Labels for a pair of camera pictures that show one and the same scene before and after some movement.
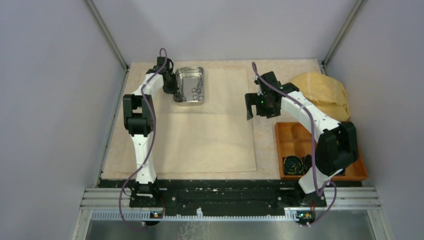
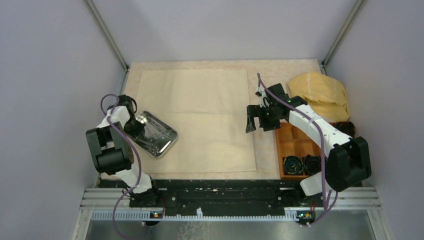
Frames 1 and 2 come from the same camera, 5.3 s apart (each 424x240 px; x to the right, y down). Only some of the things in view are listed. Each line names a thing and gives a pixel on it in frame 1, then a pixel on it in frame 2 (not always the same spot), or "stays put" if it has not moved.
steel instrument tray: [189, 81] → [157, 137]
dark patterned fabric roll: [293, 165] stays put
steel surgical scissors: [179, 97] → [154, 137]
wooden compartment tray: [295, 138] stays put
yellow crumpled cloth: [328, 94] stays put
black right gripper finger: [250, 99] → [252, 111]
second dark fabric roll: [307, 163] stays put
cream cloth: [216, 137] stays put
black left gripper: [173, 89] → [138, 131]
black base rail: [223, 193] stays put
